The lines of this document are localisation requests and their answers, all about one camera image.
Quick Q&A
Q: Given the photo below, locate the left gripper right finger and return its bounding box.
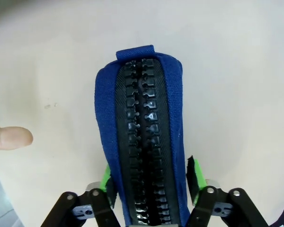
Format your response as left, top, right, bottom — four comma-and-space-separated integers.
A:
186, 155, 269, 227

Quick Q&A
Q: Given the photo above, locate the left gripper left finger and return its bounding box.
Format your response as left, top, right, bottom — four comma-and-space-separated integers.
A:
40, 164, 120, 227

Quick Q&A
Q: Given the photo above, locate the blue zippered pencil case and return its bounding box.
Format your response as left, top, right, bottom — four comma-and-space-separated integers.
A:
94, 44, 192, 227

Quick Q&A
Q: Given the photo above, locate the person's right hand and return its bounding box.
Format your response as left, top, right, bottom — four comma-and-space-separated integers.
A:
0, 126, 34, 151

